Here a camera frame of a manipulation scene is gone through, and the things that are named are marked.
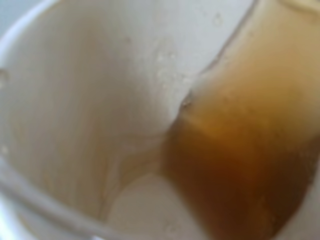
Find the blue sleeved glass cup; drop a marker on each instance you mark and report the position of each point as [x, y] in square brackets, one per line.
[161, 120]

